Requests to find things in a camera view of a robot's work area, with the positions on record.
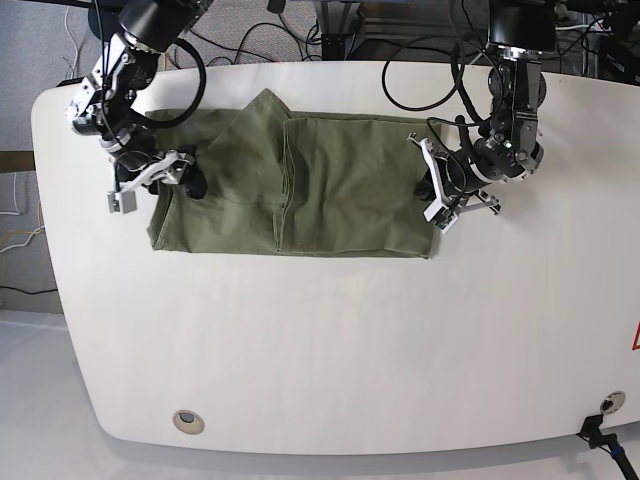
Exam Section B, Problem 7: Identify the red warning triangle sticker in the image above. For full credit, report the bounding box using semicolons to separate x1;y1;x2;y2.
632;323;640;351

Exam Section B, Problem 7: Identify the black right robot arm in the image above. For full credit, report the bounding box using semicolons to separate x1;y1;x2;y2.
66;1;212;200

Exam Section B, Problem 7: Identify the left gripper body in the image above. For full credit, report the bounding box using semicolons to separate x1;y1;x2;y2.
407;132;501;219

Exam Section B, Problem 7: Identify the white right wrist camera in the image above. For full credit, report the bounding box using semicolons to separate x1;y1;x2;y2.
107;190;137;214

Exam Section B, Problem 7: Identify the left table cable grommet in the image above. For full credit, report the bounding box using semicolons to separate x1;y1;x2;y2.
172;410;205;435

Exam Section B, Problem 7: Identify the black metal frame post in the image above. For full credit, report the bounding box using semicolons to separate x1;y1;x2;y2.
314;1;361;61

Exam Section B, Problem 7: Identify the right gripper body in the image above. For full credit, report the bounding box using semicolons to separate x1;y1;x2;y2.
107;136;196;196

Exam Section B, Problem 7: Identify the olive green T-shirt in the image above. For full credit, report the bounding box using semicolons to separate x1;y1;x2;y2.
147;90;434;258

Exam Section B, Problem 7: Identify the black looped cable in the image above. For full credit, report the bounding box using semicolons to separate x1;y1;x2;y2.
381;34;469;112

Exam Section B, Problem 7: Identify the right table cable grommet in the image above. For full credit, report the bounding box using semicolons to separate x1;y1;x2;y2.
600;391;626;415

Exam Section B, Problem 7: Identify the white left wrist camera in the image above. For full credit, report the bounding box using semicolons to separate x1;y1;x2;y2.
423;201;458;234

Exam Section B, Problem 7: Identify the table cable grommet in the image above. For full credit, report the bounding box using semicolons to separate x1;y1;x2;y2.
172;410;205;435
600;391;626;415

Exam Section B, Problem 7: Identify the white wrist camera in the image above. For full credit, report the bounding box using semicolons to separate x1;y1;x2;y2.
107;190;137;214
423;201;458;234

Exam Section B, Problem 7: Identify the black flat bar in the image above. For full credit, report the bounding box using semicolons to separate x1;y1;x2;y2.
56;77;83;88

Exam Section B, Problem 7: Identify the white floor cable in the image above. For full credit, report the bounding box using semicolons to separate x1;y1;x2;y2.
60;6;81;77

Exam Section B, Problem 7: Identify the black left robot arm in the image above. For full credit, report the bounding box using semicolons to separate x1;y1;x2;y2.
415;1;556;231

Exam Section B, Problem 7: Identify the black clamp with cable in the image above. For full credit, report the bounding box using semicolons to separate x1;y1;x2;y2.
577;414;639;480

